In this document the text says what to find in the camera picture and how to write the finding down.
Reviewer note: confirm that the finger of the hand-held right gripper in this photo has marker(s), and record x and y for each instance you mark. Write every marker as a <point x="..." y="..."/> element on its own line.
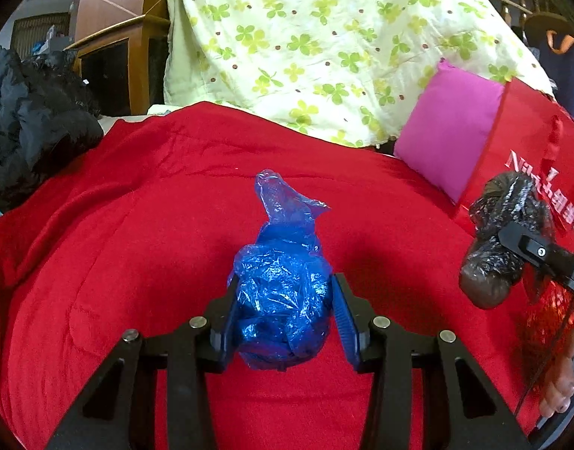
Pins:
<point x="540" y="251"/>

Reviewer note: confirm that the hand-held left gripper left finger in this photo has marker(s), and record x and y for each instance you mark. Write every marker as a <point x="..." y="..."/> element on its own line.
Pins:
<point x="223" y="337"/>

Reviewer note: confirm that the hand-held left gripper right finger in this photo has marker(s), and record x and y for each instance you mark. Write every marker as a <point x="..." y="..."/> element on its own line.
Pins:
<point x="344" y="323"/>

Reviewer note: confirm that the black plastic bag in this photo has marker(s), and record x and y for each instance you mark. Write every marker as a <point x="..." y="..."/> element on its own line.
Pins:
<point x="507" y="225"/>

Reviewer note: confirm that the blue plastic bag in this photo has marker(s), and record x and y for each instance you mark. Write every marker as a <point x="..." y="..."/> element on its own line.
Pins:
<point x="282" y="290"/>

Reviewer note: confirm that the person's right hand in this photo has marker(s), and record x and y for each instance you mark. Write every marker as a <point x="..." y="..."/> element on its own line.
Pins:
<point x="561" y="384"/>

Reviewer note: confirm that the red printed tote bag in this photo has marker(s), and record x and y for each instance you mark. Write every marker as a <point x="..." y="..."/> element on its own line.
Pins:
<point x="526" y="140"/>

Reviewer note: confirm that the red fleece blanket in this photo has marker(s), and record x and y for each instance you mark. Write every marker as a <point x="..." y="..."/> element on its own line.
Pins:
<point x="141" y="243"/>

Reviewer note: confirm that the pink pillow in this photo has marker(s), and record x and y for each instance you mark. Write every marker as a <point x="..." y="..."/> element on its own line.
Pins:
<point x="449" y="126"/>

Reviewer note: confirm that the green clover print blanket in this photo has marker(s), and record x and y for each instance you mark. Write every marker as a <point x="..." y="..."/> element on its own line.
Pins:
<point x="343" y="42"/>

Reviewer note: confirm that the black puffy jacket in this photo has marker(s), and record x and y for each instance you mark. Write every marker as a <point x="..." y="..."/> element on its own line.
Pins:
<point x="29" y="117"/>

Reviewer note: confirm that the wooden cabinet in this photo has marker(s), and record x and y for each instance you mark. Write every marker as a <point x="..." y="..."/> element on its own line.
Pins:
<point x="118" y="33"/>

